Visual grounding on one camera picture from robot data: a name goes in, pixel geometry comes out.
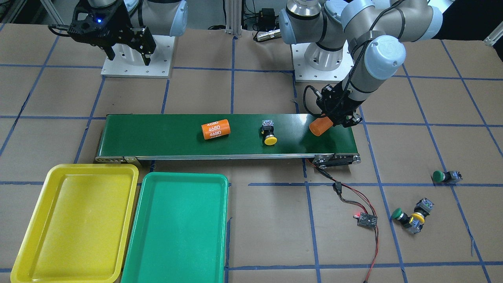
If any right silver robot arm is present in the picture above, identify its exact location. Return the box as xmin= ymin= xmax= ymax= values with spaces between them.
xmin=65 ymin=0 xmax=188 ymax=66

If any green plastic tray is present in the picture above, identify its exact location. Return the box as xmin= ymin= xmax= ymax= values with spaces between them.
xmin=121 ymin=172 xmax=229 ymax=283

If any yellow push button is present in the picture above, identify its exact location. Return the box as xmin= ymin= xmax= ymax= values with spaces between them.
xmin=261 ymin=119 xmax=278 ymax=146
xmin=407 ymin=198 xmax=434 ymax=234

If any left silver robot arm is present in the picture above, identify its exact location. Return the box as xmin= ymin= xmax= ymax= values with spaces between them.
xmin=279 ymin=0 xmax=443 ymax=136

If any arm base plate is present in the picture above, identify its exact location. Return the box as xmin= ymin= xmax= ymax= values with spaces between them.
xmin=290 ymin=42 xmax=353 ymax=83
xmin=101 ymin=35 xmax=178 ymax=79

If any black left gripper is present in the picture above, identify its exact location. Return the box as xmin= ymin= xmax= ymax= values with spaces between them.
xmin=303 ymin=83 xmax=363 ymax=128

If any green push button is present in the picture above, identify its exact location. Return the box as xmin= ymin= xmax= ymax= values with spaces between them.
xmin=391 ymin=208 xmax=409 ymax=226
xmin=432 ymin=170 xmax=463 ymax=184

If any orange 4680 cylinder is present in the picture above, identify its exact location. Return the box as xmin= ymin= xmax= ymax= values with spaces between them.
xmin=201 ymin=119 xmax=231 ymax=140

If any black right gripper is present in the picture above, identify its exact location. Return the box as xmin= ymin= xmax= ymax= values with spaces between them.
xmin=68 ymin=0 xmax=156 ymax=66

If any yellow plastic tray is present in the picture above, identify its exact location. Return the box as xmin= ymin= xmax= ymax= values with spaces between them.
xmin=10 ymin=164 xmax=139 ymax=283

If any green conveyor belt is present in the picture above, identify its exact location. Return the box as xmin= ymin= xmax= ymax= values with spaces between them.
xmin=95 ymin=114 xmax=361 ymax=169

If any black inline cable switch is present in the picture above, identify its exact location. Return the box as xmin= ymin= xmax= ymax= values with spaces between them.
xmin=332 ymin=181 xmax=343 ymax=196

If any small motor controller board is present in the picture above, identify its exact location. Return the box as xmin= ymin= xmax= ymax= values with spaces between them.
xmin=353 ymin=212 xmax=378 ymax=230

